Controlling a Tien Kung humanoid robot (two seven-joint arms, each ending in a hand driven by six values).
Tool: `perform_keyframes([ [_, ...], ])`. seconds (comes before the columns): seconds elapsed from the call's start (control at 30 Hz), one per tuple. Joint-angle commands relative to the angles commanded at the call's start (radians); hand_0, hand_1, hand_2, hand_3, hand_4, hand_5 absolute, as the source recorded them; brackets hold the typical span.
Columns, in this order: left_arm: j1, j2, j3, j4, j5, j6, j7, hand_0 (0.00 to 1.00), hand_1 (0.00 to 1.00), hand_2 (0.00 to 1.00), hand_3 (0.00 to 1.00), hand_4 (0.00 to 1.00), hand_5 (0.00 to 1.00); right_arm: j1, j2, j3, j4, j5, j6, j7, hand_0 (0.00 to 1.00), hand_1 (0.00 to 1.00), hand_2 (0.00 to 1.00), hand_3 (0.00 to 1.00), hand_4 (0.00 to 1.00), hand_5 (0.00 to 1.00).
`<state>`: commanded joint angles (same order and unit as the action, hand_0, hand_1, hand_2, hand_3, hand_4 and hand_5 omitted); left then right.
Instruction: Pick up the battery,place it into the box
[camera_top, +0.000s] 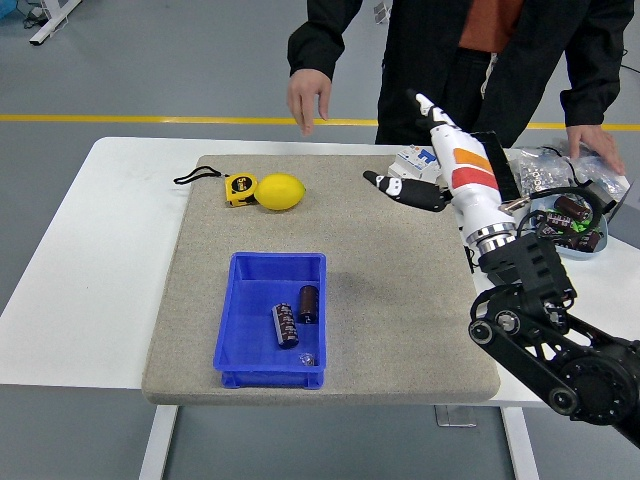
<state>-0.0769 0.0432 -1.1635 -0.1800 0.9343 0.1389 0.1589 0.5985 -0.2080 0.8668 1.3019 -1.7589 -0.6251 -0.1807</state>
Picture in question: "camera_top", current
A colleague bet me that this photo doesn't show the person's left hand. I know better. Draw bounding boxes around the person's left hand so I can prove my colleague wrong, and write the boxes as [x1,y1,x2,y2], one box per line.
[564,124,627,176]

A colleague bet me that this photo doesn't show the person's right hand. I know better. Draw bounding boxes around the person's right hand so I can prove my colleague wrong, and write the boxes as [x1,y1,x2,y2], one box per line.
[286,67,334,137]

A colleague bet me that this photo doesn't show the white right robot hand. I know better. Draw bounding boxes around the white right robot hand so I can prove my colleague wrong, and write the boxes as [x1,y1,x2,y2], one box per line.
[362,88,516,240]

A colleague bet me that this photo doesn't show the short dark brown battery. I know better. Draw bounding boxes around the short dark brown battery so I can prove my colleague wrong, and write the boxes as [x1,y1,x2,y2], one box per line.
[298,284,320,325]

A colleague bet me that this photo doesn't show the long dark brown battery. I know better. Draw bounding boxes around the long dark brown battery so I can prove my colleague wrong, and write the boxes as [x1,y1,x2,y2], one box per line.
[271,302,301,349]

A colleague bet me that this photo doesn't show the blue plastic box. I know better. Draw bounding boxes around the blue plastic box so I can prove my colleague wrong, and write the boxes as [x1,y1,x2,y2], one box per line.
[213,251,328,390]

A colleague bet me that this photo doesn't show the clear bag of blue parts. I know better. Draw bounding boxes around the clear bag of blue parts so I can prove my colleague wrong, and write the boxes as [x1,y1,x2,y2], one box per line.
[554,138,630,201]

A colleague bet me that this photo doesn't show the black rectangular case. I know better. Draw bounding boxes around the black rectangular case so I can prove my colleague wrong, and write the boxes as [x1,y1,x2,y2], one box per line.
[469,130,521,199]

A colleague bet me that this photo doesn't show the black power adapter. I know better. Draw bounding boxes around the black power adapter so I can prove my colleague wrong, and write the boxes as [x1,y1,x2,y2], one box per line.
[584,178,621,214]

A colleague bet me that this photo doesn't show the clear bag of metal washers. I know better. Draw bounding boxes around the clear bag of metal washers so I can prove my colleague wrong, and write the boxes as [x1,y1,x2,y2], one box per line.
[509,146,576,195]

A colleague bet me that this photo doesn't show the white circuit breaker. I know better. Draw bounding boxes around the white circuit breaker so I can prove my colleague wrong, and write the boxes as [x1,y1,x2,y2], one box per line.
[387,144,444,182]

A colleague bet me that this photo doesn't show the yellow lemon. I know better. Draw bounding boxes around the yellow lemon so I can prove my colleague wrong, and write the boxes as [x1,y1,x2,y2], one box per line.
[254,172,307,212]

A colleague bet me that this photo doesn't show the light blue bowl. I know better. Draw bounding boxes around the light blue bowl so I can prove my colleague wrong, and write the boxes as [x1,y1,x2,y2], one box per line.
[529,193,610,260]

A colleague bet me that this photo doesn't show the yellow tape measure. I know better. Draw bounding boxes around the yellow tape measure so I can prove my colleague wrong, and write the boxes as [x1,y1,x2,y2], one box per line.
[173,168,260,208]

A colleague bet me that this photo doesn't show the person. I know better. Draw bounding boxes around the person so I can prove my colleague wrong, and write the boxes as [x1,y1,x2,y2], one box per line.
[287,0,636,149]

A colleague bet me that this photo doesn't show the grey-brown mat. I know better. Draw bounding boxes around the grey-brown mat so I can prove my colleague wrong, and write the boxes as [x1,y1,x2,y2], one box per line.
[141,153,501,407]

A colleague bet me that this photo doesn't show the white table leg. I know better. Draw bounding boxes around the white table leg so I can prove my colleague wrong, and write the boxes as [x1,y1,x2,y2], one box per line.
[501,407,541,480]
[138,404,179,480]

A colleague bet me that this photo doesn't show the grey metal table bracket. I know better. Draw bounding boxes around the grey metal table bracket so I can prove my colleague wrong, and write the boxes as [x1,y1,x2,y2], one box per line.
[434,405,479,428]

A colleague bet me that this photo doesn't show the white metal frame foot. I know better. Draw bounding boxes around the white metal frame foot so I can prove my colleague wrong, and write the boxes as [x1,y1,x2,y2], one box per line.
[28,0,84,47]

